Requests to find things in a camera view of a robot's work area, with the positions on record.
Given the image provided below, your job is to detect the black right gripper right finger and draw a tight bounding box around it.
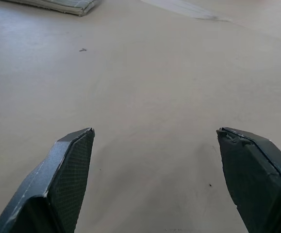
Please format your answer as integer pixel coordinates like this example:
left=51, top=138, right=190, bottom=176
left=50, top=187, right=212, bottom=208
left=216, top=126, right=281, bottom=233

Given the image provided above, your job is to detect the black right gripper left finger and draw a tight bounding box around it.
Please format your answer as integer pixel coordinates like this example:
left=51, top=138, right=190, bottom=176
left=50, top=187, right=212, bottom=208
left=0, top=128, right=95, bottom=233

